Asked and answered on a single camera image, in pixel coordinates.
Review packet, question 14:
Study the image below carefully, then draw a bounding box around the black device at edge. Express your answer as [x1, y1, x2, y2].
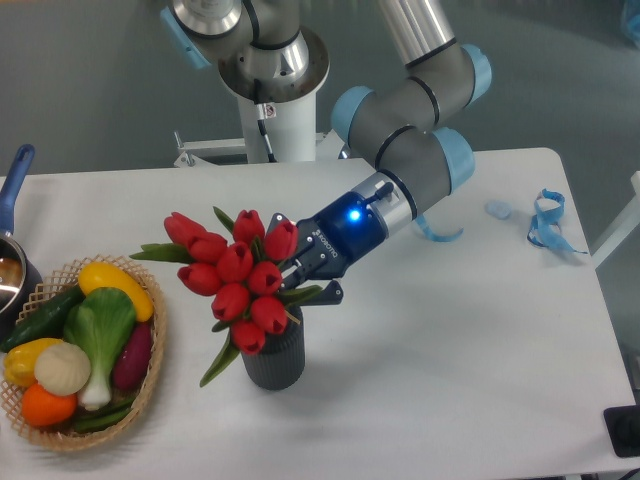
[603, 405, 639, 458]

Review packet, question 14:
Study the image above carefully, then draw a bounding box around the dark grey ribbed vase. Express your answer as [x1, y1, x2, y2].
[241, 306, 306, 391]

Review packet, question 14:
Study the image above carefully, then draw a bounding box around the blue curved ribbon strip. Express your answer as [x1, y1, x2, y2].
[413, 215, 464, 243]

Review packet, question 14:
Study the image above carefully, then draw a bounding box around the yellow squash toy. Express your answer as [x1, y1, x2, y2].
[78, 262, 154, 322]

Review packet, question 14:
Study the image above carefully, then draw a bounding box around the light blue small cap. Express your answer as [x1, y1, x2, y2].
[485, 200, 512, 220]

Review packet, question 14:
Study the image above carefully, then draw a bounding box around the purple sweet potato toy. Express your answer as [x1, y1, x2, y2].
[112, 323, 152, 391]

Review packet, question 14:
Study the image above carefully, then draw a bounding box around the yellow bell pepper toy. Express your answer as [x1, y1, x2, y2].
[3, 338, 63, 388]

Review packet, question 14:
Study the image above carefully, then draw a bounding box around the green bok choy toy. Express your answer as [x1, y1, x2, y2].
[63, 287, 136, 411]

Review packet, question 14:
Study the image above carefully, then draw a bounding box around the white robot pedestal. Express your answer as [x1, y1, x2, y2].
[174, 92, 349, 167]

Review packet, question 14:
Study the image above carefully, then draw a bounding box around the orange fruit toy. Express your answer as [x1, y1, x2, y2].
[21, 383, 77, 427]

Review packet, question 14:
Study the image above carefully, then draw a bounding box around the blue handled steel saucepan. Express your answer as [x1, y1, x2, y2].
[1, 144, 42, 340]

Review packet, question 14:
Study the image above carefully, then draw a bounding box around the green pea pods toy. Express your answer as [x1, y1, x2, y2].
[72, 397, 134, 434]

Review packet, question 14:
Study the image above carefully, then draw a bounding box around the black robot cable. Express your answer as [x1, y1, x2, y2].
[252, 79, 278, 164]

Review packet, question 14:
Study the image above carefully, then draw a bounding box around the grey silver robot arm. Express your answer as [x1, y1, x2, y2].
[161, 1, 492, 305]

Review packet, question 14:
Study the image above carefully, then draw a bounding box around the green cucumber toy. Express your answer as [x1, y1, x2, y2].
[1, 285, 85, 353]

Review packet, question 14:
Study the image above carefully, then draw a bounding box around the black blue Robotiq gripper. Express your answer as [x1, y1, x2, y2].
[267, 190, 388, 305]

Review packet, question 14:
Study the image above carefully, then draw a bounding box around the white frame at right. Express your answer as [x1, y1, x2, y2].
[591, 171, 639, 269]

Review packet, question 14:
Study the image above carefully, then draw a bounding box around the red tulip bouquet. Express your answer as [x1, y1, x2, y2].
[134, 209, 321, 385]

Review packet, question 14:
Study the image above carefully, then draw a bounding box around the blue knotted ribbon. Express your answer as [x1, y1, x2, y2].
[526, 189, 587, 254]

